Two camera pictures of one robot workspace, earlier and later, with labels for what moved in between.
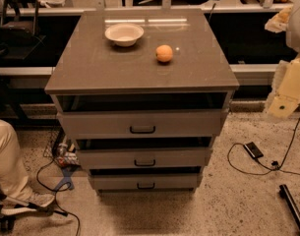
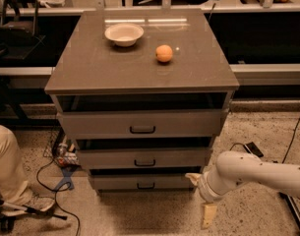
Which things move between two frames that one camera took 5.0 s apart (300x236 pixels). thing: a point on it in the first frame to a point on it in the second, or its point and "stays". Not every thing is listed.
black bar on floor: [284, 192] stays
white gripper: [297, 31] to [206, 188]
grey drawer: [146, 181] stays
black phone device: [253, 149] stays
